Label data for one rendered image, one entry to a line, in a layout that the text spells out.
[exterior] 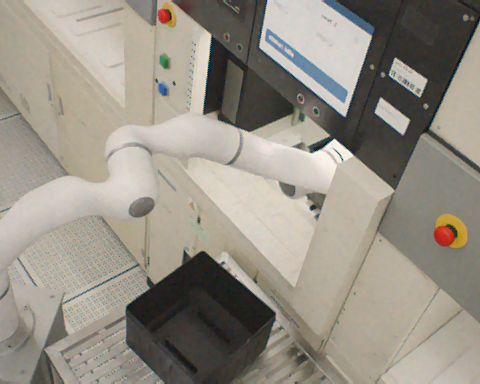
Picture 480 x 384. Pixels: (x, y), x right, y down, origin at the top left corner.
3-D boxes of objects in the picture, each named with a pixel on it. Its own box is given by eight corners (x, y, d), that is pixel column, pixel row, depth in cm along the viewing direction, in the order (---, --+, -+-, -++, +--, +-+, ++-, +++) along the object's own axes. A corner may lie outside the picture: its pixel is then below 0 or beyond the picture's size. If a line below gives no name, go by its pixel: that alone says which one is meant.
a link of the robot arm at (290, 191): (335, 153, 151) (310, 148, 158) (297, 172, 144) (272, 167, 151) (341, 184, 154) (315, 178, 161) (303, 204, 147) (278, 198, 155)
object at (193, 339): (198, 284, 178) (203, 248, 166) (268, 347, 167) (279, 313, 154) (123, 341, 162) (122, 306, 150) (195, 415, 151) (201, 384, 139)
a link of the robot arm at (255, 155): (264, 130, 128) (356, 167, 147) (221, 124, 140) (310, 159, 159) (252, 171, 128) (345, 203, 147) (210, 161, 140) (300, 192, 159)
